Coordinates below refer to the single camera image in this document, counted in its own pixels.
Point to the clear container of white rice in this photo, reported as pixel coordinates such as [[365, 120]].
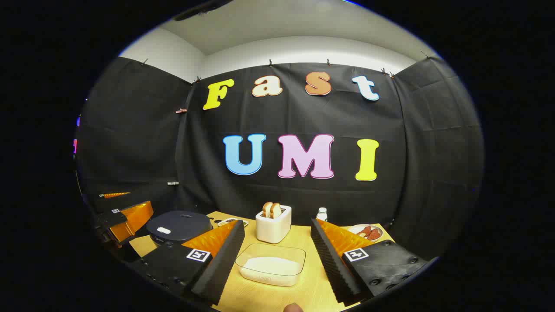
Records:
[[271, 268]]

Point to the black backdrop cloth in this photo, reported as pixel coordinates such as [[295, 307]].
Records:
[[303, 117]]

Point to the red sausage slice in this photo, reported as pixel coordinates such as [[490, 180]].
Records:
[[365, 231], [374, 235]]

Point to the lit monitor screen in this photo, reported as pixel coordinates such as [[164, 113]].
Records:
[[75, 146]]

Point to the white milk bottle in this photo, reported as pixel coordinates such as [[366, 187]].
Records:
[[321, 214]]

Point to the toast bread slice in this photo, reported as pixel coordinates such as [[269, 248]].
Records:
[[277, 211], [267, 210]]

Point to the dark steel rice cooker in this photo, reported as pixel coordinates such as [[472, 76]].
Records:
[[182, 225]]

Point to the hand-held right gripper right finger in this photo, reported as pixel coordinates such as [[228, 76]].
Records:
[[331, 264]]

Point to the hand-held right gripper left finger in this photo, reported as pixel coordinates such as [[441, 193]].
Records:
[[223, 264]]

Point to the white round plate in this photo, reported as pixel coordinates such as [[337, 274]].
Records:
[[353, 228]]

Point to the white toaster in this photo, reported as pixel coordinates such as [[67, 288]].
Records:
[[273, 229]]

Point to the white divided condiment tray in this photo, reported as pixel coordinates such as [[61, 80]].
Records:
[[225, 222]]

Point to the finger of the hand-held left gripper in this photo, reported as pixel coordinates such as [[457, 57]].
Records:
[[108, 219], [115, 195]]

